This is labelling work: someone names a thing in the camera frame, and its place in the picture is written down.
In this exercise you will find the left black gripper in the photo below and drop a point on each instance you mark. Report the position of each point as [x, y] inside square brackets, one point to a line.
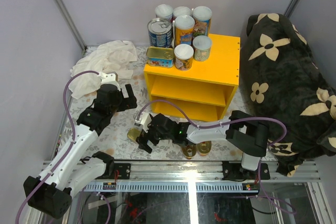
[128, 103]

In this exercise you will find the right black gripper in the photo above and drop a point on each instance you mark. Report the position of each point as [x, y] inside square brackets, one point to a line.
[143, 144]

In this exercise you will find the gold rectangular tin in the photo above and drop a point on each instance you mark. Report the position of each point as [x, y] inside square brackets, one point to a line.
[133, 134]
[160, 57]

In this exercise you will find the gold oval tin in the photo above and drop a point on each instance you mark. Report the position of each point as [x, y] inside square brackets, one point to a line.
[189, 151]
[204, 148]

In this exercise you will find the white lid small can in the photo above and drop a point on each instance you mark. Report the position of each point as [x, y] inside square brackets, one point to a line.
[183, 57]

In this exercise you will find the blue labelled gold-top can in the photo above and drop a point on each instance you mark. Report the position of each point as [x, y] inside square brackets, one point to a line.
[160, 32]

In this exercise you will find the grey lid small can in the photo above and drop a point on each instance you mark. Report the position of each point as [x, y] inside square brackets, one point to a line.
[202, 48]

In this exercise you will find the orange blue tall canister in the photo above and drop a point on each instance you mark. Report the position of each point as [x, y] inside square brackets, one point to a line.
[184, 25]

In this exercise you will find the white orange snack canister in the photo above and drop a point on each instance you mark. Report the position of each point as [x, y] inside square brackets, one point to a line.
[164, 11]

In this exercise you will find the white red snack canister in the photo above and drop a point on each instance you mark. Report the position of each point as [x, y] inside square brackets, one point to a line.
[181, 10]

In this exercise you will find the clear jar colourful candy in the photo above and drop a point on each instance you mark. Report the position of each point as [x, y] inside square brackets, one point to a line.
[202, 16]

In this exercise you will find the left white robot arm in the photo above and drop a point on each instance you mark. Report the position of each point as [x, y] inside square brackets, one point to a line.
[53, 190]

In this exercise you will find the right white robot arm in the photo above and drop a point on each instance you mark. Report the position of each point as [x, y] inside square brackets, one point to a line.
[247, 133]

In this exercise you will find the crumpled cream cloth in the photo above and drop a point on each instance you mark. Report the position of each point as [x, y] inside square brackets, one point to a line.
[110, 57]

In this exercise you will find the yellow wooden shelf cabinet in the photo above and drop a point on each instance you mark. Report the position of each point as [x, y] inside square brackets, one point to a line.
[203, 92]

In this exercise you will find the black floral plush blanket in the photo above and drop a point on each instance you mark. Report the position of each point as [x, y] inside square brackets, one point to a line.
[283, 83]

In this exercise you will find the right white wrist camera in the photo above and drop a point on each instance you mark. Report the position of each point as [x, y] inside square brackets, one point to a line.
[144, 121]

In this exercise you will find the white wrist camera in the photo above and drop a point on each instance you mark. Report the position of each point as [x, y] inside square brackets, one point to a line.
[109, 78]
[144, 121]

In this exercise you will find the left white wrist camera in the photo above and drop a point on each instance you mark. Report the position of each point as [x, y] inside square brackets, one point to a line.
[109, 78]

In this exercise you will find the aluminium mounting rail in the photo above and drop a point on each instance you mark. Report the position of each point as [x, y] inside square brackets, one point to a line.
[175, 176]

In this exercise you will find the left metal corner post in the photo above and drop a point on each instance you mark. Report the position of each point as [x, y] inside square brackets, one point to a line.
[71, 25]

